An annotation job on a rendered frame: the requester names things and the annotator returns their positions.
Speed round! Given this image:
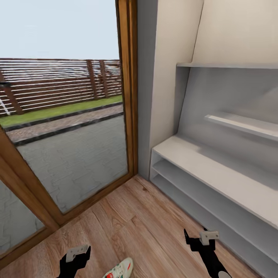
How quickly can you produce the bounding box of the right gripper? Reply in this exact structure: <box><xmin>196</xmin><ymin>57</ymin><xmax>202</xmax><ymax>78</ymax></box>
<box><xmin>184</xmin><ymin>228</ymin><xmax>216</xmax><ymax>262</ymax></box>

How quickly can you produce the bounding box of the gym shoe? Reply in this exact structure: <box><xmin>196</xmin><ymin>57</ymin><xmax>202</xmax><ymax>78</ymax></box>
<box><xmin>103</xmin><ymin>258</ymin><xmax>133</xmax><ymax>278</ymax></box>

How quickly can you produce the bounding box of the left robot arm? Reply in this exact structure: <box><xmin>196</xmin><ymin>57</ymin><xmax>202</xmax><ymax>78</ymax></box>
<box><xmin>57</xmin><ymin>244</ymin><xmax>91</xmax><ymax>278</ymax></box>

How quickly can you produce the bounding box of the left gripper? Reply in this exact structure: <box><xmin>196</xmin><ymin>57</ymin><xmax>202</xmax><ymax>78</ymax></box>
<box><xmin>60</xmin><ymin>246</ymin><xmax>91</xmax><ymax>278</ymax></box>

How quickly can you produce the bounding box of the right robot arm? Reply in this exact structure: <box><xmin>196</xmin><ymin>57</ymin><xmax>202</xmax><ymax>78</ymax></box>
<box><xmin>184</xmin><ymin>228</ymin><xmax>232</xmax><ymax>278</ymax></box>

